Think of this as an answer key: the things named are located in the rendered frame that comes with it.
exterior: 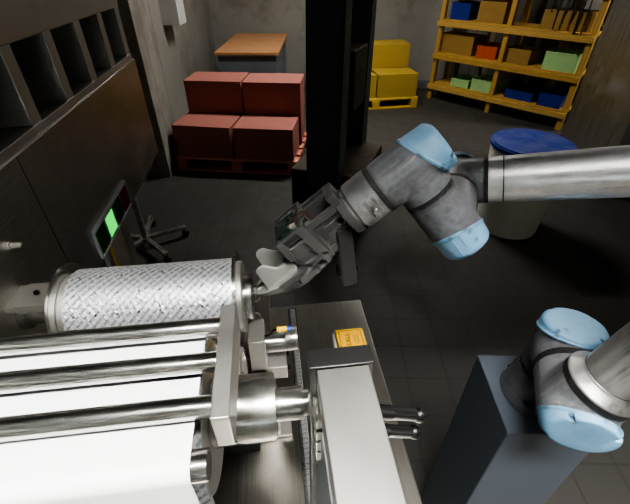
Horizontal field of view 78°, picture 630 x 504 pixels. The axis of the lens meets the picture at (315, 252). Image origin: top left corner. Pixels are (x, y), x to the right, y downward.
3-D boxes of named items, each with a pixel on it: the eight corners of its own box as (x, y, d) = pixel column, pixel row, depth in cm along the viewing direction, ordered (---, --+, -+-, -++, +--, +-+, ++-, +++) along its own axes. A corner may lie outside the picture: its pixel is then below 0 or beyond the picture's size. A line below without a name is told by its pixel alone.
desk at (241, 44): (289, 91, 615) (287, 33, 566) (281, 122, 498) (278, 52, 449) (242, 91, 616) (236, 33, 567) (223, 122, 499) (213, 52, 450)
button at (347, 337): (367, 355, 96) (368, 348, 95) (339, 357, 95) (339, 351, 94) (361, 333, 102) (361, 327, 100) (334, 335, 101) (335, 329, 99)
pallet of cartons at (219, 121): (199, 140, 450) (186, 71, 405) (308, 140, 448) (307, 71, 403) (175, 174, 378) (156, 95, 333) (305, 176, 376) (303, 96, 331)
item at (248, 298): (250, 285, 58) (251, 264, 65) (236, 286, 57) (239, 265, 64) (254, 327, 61) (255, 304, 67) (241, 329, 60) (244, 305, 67)
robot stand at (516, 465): (470, 502, 150) (558, 355, 96) (487, 567, 134) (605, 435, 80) (418, 501, 150) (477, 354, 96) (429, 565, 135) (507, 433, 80)
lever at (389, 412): (424, 426, 35) (431, 418, 34) (374, 423, 33) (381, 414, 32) (419, 412, 36) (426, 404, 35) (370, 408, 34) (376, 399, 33)
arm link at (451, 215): (494, 211, 61) (455, 157, 58) (493, 251, 53) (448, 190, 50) (449, 232, 66) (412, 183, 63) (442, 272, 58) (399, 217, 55)
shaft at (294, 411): (338, 422, 38) (339, 403, 36) (277, 429, 38) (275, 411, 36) (333, 393, 41) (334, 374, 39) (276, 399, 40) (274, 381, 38)
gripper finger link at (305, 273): (276, 273, 63) (316, 241, 60) (283, 279, 64) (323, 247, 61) (278, 292, 59) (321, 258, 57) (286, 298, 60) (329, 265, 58)
